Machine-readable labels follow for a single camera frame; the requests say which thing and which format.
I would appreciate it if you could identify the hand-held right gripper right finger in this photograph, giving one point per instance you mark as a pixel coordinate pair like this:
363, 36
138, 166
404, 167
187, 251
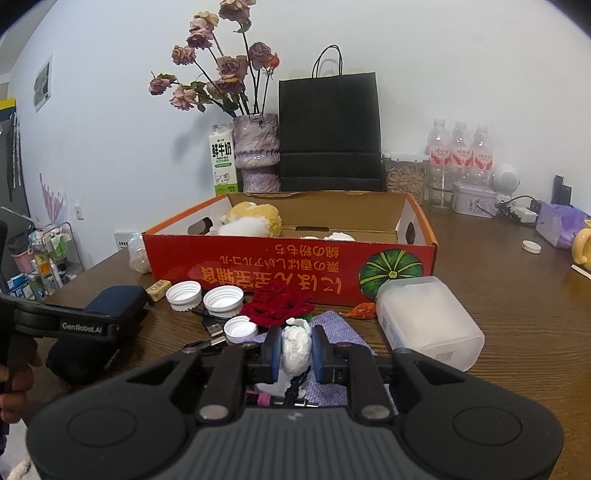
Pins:
319, 355

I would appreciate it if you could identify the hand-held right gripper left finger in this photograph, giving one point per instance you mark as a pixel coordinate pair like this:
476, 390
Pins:
275, 353

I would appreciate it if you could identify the white tissue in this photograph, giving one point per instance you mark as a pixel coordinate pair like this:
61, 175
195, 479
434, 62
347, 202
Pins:
295, 346

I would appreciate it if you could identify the purple knitted cloth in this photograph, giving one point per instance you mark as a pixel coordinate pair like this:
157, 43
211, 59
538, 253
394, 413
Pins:
337, 327

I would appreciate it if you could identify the red fabric rose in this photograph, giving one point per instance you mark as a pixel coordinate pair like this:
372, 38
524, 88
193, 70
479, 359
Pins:
277, 307

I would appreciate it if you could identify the dark blue zip pouch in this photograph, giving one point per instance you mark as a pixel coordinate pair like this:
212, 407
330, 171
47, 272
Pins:
115, 300

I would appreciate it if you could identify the red cardboard box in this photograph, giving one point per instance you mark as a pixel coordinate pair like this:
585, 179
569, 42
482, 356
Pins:
300, 267

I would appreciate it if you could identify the translucent white plastic container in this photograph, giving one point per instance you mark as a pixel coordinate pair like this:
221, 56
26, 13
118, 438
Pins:
425, 323

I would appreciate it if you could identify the wooden desktop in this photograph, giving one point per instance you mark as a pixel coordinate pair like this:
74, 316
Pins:
531, 314

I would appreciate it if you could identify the person's left hand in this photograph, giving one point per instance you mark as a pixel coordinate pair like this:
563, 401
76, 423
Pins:
21, 387

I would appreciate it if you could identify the orange crumpled wrapper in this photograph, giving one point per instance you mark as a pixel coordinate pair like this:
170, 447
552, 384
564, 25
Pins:
362, 311

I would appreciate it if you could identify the small beige block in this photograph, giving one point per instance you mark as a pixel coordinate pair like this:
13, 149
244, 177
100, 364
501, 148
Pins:
158, 290

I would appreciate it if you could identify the clear plastic bottle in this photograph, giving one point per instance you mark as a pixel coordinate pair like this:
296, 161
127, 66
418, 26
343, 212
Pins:
138, 258

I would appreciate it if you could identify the yellow and white plush toy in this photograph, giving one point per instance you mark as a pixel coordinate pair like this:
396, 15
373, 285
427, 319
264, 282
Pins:
258, 214

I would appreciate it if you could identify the grey cabinet with yellow strip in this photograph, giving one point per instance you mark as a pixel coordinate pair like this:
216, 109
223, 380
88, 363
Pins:
7, 161

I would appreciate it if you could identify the clear container of wood pellets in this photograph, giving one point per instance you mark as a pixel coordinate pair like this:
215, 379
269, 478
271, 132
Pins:
404, 177

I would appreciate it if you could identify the clear drinking glass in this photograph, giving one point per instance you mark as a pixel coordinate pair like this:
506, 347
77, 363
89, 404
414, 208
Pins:
443, 201

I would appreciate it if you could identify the white and green milk carton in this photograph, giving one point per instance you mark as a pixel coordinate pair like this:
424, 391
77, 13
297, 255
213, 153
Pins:
224, 161

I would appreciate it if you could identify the purple mottled vase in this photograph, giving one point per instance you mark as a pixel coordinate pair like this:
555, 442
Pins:
256, 147

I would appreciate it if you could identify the white floral tin box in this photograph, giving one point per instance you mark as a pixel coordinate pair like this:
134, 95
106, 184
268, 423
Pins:
475, 201

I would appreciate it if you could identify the black paper bag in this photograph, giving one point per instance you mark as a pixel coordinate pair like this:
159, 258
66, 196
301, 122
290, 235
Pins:
330, 129

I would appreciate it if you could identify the clear bottle with red label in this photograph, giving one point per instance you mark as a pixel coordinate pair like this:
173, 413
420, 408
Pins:
438, 152
482, 157
461, 154

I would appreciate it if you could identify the small white round lid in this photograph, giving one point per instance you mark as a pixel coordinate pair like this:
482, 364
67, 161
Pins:
532, 247

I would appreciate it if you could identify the white round speaker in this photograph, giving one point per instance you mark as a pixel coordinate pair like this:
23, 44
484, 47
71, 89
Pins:
507, 177

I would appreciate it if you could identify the black power adapter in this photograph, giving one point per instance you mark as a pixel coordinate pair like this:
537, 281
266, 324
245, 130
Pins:
537, 204

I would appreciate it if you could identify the purple tissue box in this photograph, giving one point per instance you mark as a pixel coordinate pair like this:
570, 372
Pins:
558, 226

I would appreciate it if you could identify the white paper stick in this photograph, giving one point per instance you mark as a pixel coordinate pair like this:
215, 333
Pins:
581, 271

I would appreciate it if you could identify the yellow mug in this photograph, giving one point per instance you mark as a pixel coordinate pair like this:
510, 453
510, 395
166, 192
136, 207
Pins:
584, 249

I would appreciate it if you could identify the dried pink flower bouquet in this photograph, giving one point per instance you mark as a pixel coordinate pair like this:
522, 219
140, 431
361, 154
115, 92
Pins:
231, 67

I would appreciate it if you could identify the black upright device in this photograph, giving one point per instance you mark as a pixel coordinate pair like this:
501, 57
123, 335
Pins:
561, 189

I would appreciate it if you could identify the purple flower wall sticker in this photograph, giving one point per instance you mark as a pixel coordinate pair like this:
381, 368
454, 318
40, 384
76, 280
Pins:
51, 198

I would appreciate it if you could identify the wall picture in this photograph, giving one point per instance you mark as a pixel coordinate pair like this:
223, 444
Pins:
42, 85

